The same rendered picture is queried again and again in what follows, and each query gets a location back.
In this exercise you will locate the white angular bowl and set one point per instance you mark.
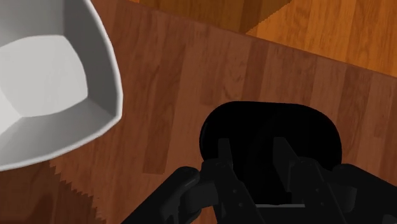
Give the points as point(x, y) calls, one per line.
point(43, 77)

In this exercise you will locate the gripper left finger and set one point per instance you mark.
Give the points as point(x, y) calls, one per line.
point(198, 192)

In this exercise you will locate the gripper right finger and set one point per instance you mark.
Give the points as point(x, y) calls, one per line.
point(328, 192)

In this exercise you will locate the black rounded object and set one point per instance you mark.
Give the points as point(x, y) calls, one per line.
point(266, 124)

